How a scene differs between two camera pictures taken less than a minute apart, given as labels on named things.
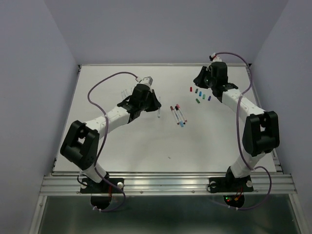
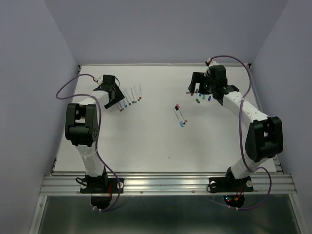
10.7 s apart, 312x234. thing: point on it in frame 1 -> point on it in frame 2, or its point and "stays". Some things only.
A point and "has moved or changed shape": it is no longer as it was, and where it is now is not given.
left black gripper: [155, 103] -> [119, 96]
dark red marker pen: [174, 114] has moved or changed shape
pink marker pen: [178, 106] stays
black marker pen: [177, 109] stays
